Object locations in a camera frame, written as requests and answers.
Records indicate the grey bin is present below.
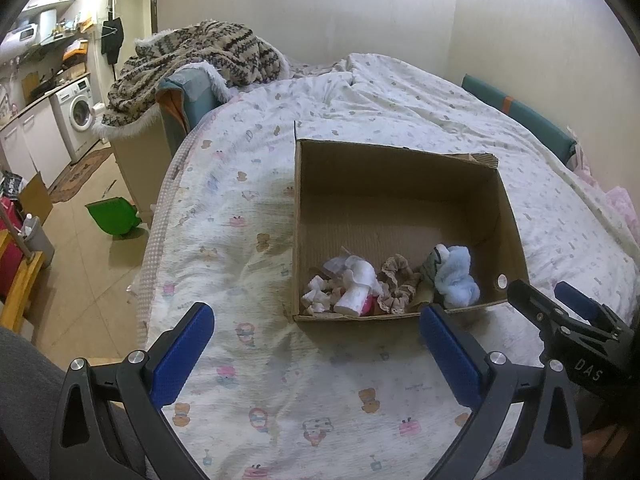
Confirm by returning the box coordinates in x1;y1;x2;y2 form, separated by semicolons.
20;215;56;256

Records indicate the person's grey trouser leg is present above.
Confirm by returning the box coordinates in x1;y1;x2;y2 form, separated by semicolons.
0;325;151;480

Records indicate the beige lace scrunchie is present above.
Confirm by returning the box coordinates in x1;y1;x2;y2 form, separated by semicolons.
376;254;423;316

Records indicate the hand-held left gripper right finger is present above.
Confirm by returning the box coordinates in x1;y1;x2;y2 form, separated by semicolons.
419;304;586;480

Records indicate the grey striped sock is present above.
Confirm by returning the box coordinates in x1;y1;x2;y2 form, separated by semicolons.
419;247;451;291

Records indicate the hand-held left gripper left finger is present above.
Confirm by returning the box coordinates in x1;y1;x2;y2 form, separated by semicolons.
50;302;216;480

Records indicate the patterned floor rug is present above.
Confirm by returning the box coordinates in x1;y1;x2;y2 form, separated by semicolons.
47;146;113;205

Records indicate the patterned knit blanket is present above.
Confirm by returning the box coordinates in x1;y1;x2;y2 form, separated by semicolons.
92;20;291;138

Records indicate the black printed bag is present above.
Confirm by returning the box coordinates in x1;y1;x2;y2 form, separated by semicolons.
0;170;26;201

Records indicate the teal and orange cushion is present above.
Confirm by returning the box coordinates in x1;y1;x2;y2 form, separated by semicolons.
155;67;226;146

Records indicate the pink cloth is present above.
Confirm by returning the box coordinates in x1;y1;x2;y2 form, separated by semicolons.
570;140;640;261

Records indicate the white printed quilt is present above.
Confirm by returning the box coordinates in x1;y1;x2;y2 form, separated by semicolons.
135;52;640;480

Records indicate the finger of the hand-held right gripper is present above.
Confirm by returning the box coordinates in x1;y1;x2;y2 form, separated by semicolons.
554;281;623;341
507;279;571;356

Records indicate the red container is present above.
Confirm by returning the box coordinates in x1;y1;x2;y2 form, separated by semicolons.
0;197;26;298

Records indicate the white kitchen cabinet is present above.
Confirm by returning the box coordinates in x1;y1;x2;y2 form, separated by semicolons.
0;95;73;191

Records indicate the white washing machine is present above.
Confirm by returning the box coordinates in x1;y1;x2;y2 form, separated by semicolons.
49;76;101;163

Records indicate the black hanging garment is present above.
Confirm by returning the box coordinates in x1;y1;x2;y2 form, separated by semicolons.
100;16;125;65

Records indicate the cardboard box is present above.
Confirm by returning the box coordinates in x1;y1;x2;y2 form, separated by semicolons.
290;120;531;323

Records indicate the white fluffy plush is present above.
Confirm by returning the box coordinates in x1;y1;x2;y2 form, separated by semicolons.
334;255;383;317

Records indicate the orange box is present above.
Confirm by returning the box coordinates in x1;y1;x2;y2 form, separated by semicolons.
62;39;90;63

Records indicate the white scrunchie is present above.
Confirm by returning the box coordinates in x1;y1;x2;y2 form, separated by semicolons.
300;275;341;316

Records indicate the long teal cushion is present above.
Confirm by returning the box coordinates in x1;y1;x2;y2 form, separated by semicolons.
461;74;576;166

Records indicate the yellow wooden stool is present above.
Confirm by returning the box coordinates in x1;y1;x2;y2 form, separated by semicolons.
0;230;46;333

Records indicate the white range hood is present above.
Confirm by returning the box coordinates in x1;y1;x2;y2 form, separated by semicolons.
0;22;41;58

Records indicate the green dustpan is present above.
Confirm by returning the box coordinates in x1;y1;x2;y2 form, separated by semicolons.
84;197;146;239

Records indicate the cream bed frame panel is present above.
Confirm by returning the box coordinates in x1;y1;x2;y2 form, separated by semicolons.
107;120;173;226

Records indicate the flat cardboard piece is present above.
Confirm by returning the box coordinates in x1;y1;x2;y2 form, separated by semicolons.
19;171;54;226

